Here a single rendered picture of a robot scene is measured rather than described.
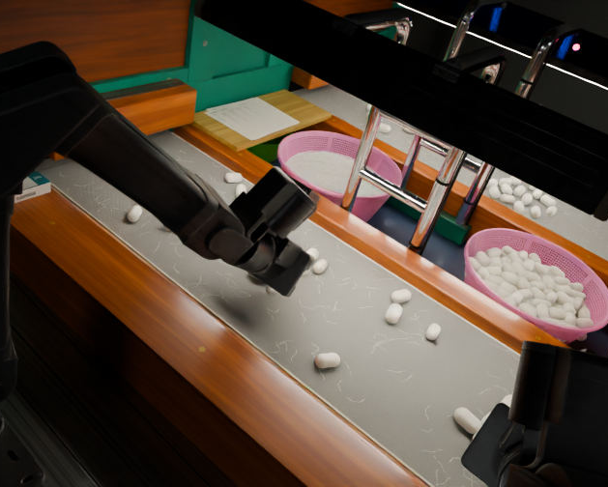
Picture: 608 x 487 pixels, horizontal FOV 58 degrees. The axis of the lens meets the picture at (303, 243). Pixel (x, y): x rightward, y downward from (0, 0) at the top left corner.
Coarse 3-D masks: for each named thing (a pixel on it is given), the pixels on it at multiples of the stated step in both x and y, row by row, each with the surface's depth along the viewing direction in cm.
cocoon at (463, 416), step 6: (462, 408) 70; (456, 414) 70; (462, 414) 69; (468, 414) 69; (456, 420) 70; (462, 420) 69; (468, 420) 69; (474, 420) 69; (462, 426) 70; (468, 426) 69; (474, 426) 68; (480, 426) 69; (474, 432) 69
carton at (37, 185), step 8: (32, 176) 84; (40, 176) 85; (24, 184) 82; (32, 184) 83; (40, 184) 83; (48, 184) 84; (24, 192) 82; (32, 192) 83; (40, 192) 84; (16, 200) 81
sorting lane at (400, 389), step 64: (64, 192) 90; (192, 256) 85; (320, 256) 92; (256, 320) 77; (320, 320) 80; (384, 320) 83; (448, 320) 86; (320, 384) 71; (384, 384) 73; (448, 384) 76; (512, 384) 78; (384, 448) 65; (448, 448) 67
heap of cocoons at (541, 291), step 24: (480, 264) 103; (504, 264) 102; (528, 264) 104; (504, 288) 97; (528, 288) 98; (552, 288) 101; (576, 288) 102; (528, 312) 93; (552, 312) 94; (576, 312) 97
